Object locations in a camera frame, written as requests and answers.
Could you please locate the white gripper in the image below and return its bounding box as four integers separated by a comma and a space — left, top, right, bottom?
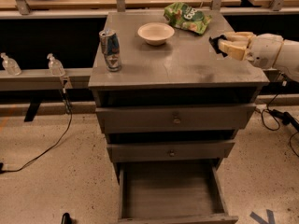
218, 32, 283, 69

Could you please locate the dark rxbar blueberry bar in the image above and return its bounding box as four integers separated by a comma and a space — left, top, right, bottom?
208, 35, 227, 57

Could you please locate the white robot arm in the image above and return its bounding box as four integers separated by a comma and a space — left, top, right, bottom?
216, 32, 299, 82

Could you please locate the grey top drawer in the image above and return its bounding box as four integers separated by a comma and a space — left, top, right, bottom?
96, 104, 255, 133

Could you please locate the grey wooden drawer cabinet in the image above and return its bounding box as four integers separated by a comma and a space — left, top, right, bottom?
88, 10, 270, 185

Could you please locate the grey middle drawer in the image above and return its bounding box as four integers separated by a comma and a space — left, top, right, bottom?
107, 140, 235, 162

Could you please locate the grey open bottom drawer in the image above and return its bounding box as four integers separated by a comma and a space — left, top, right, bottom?
118, 160, 238, 224

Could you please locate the green chip bag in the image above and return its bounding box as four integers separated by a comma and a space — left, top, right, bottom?
164, 2, 211, 35

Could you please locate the white bowl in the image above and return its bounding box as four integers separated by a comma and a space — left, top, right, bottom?
137, 22, 175, 46

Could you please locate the crushed blue soda can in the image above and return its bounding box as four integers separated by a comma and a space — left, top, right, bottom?
99, 29, 121, 72

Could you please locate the clear pump bottle near cabinet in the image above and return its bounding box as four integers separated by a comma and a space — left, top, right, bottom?
47, 53, 65, 77

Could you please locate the clear pump bottle far left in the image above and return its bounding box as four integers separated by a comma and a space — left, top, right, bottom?
1, 53, 21, 76

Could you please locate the black object bottom edge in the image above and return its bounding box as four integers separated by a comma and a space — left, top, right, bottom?
61, 213, 72, 224

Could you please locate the black cable right floor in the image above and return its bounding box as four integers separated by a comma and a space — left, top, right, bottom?
260, 75, 299, 159

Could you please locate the black floor cable left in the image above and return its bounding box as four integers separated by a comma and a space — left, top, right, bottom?
0, 87, 74, 175

